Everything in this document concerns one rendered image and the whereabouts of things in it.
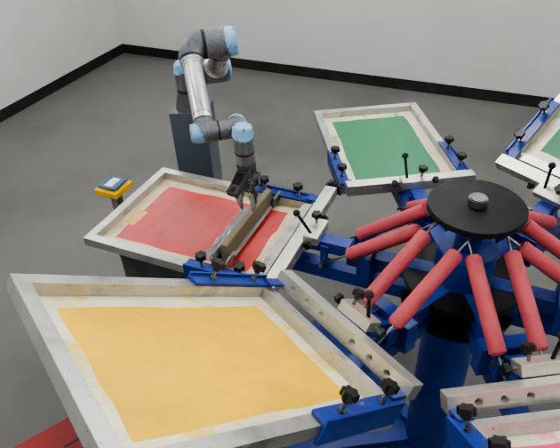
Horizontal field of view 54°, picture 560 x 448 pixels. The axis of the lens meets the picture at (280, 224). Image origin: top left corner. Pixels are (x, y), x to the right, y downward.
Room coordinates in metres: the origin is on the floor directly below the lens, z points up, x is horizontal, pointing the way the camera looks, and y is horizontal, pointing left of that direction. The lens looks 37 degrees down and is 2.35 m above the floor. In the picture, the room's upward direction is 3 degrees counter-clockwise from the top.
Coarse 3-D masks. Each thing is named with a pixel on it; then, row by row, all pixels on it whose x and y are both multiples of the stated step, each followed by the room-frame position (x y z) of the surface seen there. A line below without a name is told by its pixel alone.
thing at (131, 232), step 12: (144, 216) 1.94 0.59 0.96; (156, 216) 1.94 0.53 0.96; (132, 228) 1.86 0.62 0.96; (144, 228) 1.85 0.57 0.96; (132, 240) 1.78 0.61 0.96; (144, 240) 1.78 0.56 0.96; (156, 240) 1.77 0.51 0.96; (252, 240) 1.74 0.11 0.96; (264, 240) 1.74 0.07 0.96; (180, 252) 1.68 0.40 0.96; (192, 252) 1.68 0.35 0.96; (240, 252) 1.67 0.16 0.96; (252, 252) 1.66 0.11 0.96
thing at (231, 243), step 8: (264, 192) 1.93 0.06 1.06; (264, 200) 1.88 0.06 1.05; (256, 208) 1.82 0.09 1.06; (264, 208) 1.88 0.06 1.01; (248, 216) 1.77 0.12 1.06; (256, 216) 1.81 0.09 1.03; (240, 224) 1.71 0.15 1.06; (248, 224) 1.74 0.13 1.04; (232, 232) 1.67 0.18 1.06; (240, 232) 1.68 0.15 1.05; (248, 232) 1.74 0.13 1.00; (224, 240) 1.62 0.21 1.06; (232, 240) 1.62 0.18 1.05; (240, 240) 1.68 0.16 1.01; (224, 248) 1.59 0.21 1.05; (232, 248) 1.62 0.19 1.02; (224, 256) 1.59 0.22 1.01
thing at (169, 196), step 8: (168, 192) 2.13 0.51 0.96; (176, 192) 2.12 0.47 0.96; (184, 192) 2.12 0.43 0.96; (192, 192) 2.12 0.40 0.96; (160, 200) 2.06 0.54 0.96; (168, 200) 2.06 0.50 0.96; (200, 200) 2.05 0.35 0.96; (208, 200) 2.04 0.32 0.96; (216, 200) 2.04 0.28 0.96; (224, 200) 2.04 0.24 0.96; (232, 200) 2.04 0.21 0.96; (152, 208) 2.00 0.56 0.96; (160, 208) 2.00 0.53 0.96; (240, 208) 1.97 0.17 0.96; (232, 216) 1.91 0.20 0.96; (272, 216) 1.90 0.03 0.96; (280, 216) 1.90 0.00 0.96; (264, 224) 1.85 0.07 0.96; (272, 224) 1.84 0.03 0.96; (256, 232) 1.79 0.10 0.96; (264, 232) 1.79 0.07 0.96; (272, 232) 1.79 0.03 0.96
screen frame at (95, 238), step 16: (160, 176) 2.21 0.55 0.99; (176, 176) 2.22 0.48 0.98; (192, 176) 2.20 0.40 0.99; (144, 192) 2.09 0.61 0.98; (128, 208) 1.98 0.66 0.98; (304, 208) 1.90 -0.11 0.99; (112, 224) 1.88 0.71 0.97; (96, 240) 1.75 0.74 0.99; (112, 240) 1.74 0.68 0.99; (288, 240) 1.69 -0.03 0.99; (128, 256) 1.68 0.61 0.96; (144, 256) 1.64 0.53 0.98; (160, 256) 1.63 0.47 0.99; (272, 256) 1.60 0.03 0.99
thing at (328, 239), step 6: (324, 234) 1.65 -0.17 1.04; (330, 234) 1.65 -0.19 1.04; (324, 240) 1.61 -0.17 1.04; (330, 240) 1.61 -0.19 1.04; (336, 240) 1.61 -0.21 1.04; (342, 240) 1.61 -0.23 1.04; (348, 240) 1.61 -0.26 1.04; (312, 246) 1.62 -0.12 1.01; (318, 246) 1.61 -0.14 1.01; (330, 246) 1.59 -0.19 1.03; (336, 246) 1.58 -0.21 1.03; (342, 246) 1.57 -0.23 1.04; (348, 246) 1.57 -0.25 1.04; (330, 252) 1.59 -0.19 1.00; (336, 252) 1.58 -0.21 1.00; (342, 252) 1.57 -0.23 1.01
